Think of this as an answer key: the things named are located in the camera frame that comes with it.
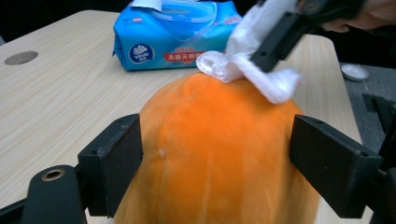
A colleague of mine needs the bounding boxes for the white wet wipe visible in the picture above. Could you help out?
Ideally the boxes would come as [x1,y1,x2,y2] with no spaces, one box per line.
[195,0,304,105]

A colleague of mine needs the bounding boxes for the blue wet wipes pack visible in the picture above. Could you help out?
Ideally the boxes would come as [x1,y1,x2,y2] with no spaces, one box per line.
[112,0,244,73]

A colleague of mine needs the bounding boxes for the white round dish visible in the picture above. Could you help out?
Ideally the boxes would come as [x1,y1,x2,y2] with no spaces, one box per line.
[340,63,372,82]

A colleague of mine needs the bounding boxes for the orange plush toy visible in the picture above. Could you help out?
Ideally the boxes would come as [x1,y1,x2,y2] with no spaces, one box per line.
[113,73,321,224]

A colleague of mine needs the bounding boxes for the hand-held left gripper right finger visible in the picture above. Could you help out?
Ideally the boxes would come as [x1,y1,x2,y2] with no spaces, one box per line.
[289,114,384,218]

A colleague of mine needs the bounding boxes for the dark flat object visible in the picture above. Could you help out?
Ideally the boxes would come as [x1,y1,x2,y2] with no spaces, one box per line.
[362,92,396,134]

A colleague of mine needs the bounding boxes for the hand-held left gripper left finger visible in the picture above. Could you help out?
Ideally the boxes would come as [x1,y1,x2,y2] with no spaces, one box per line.
[78,113,144,218]

